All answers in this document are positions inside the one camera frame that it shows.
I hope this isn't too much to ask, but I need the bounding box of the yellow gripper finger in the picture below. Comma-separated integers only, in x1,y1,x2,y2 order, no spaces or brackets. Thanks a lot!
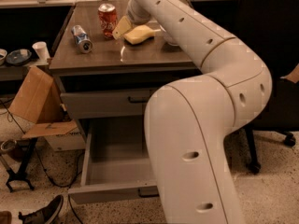
112,16,133,39

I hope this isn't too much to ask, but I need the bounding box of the yellow sponge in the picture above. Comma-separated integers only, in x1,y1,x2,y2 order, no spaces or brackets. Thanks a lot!
123,25,155,45

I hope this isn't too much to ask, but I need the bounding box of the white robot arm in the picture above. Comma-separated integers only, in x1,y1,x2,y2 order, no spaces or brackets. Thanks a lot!
128,0,272,224

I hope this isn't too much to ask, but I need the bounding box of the grey drawer cabinet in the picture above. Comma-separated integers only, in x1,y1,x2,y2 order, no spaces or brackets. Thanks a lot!
50,2,199,136

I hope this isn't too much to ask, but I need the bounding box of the grey middle drawer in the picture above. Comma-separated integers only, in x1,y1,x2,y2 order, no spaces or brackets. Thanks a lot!
61,78,159,119

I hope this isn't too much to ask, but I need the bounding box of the grey open bottom drawer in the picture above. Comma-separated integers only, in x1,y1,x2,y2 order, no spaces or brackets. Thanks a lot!
68,116,159,204

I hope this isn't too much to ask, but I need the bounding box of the red soda can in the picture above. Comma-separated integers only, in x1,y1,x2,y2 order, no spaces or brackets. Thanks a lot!
98,3,118,38

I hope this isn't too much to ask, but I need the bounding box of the blue silver lying can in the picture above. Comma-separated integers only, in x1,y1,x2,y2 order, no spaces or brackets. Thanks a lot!
71,25,93,53

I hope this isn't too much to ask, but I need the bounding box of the white paper cup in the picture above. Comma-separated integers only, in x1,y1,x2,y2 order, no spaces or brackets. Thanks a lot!
32,41,50,61

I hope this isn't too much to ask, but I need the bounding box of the dark blue plate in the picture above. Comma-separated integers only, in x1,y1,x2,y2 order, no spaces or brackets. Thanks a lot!
6,49,32,66

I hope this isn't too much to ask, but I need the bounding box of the brown cardboard box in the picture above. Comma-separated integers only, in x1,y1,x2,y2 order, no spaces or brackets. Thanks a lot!
8,66,85,151

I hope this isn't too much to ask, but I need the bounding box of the white bowl at left edge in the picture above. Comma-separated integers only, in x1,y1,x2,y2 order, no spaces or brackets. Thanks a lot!
0,49,7,66

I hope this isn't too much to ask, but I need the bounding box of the black office chair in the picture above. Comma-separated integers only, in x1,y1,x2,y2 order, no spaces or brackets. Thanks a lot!
235,0,299,174

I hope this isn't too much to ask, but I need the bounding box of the black metal stand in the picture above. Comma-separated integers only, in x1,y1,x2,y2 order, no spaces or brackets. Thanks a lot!
0,138,37,192

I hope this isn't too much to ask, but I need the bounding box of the black sneaker shoe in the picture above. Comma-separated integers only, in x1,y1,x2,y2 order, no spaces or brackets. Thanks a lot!
18,195,64,224

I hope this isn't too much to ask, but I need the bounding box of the black floor cable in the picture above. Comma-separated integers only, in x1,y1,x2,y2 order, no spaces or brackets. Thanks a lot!
0,98,86,224

